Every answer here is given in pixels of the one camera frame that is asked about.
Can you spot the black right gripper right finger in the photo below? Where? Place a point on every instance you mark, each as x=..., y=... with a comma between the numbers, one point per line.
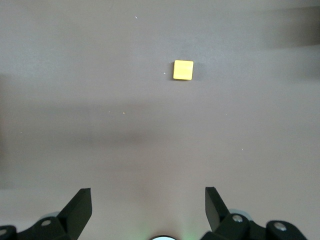
x=216, y=215

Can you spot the brown table cover mat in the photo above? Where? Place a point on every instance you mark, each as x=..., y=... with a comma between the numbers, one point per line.
x=100, y=75

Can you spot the yellow square block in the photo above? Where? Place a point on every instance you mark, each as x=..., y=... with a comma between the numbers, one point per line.
x=183, y=70

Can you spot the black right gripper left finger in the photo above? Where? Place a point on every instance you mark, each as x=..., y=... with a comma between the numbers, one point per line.
x=75, y=215

